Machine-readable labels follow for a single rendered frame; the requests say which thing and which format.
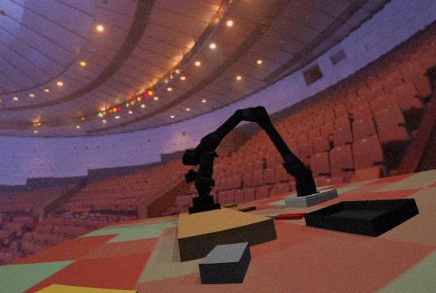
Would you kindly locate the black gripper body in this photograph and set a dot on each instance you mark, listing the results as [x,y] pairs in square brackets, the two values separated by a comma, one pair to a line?
[206,177]

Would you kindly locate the tan wooden panel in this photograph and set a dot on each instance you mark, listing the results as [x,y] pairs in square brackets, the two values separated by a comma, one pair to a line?
[199,233]

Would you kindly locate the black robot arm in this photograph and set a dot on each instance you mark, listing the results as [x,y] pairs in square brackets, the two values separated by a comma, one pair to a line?
[305,184]

